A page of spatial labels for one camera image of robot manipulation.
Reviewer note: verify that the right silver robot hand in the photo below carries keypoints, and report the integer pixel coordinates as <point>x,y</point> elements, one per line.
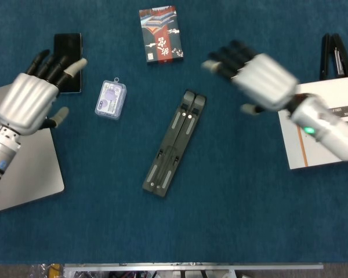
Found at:
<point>266,81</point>

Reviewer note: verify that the teal felt table cloth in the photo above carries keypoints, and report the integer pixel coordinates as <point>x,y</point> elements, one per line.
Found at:
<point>75,231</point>

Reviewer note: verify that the black stapler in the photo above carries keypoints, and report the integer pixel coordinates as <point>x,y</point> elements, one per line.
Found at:
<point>324,58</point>

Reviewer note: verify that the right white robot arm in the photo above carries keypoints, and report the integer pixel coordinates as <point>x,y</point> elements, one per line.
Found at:
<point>330,133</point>

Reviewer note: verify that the black smartphone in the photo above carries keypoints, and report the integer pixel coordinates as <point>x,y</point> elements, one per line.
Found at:
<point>72,43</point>

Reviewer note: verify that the aluminium frame rail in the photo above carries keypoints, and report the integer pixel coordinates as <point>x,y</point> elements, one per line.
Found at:
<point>191,265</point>

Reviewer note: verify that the dark foldable laptop stand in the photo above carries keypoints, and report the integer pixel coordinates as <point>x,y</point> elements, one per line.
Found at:
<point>174,144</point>

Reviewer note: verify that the clear small plastic case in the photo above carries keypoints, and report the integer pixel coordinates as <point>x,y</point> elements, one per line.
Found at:
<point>110,101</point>

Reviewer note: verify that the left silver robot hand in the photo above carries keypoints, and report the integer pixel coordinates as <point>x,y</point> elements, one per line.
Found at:
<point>26,101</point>

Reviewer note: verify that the dark patterned card box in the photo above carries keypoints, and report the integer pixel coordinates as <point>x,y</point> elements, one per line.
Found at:
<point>159,32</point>

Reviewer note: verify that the crumpled clear plastic wrap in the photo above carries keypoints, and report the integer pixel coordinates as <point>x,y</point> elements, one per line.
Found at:
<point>37,272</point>

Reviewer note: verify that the silver closed laptop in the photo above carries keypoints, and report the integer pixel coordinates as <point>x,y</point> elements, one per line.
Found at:
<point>32,179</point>

